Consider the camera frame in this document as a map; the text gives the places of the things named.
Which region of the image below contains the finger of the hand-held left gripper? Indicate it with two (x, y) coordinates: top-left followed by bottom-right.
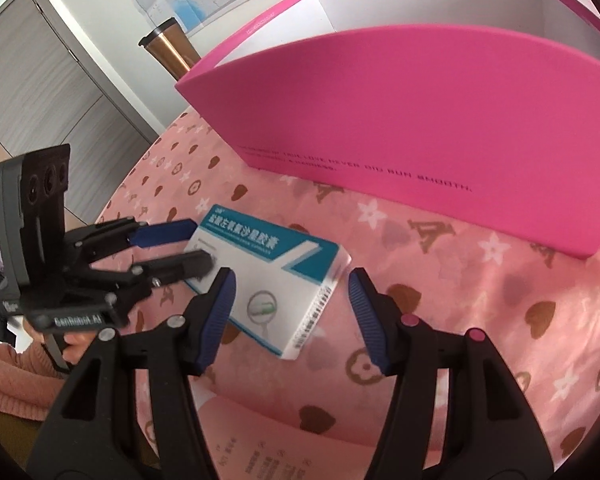
(72, 250), (219, 318)
(66, 216), (199, 263)

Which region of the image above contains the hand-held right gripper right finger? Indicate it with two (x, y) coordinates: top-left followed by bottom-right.
(347, 267), (558, 480)

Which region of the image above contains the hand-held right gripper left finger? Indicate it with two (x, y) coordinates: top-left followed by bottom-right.
(25, 267), (237, 480)

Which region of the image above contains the blue and white medicine box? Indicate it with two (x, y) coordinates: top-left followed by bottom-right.
(182, 203), (353, 361)

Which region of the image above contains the pink cardboard box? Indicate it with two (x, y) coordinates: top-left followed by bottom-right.
(174, 0), (600, 261)

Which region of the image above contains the person's left forearm pink sleeve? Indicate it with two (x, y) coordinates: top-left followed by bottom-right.
(0, 341), (70, 420)

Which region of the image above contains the person's left hand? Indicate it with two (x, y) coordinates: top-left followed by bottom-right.
(22, 320), (102, 377)

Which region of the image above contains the pink printed blanket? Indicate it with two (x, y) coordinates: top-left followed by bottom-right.
(94, 109), (600, 480)

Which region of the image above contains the grey wardrobe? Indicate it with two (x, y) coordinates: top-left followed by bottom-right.
(0, 0), (159, 172)

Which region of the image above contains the copper and black travel mug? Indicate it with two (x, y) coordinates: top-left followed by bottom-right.
(138, 17), (199, 82)

